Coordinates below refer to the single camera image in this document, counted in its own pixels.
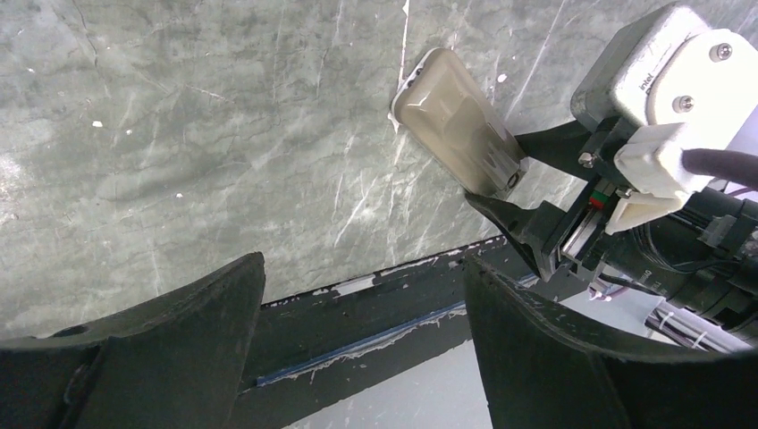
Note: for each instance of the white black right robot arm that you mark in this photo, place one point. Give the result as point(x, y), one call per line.
point(703, 258)

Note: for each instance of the white remote control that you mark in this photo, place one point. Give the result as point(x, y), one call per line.
point(445, 110)

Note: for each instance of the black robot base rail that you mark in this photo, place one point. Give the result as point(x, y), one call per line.
point(313, 349)

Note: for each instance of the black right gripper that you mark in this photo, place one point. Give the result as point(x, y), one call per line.
point(543, 365)

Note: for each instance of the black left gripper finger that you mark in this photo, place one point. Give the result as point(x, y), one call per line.
point(174, 361)

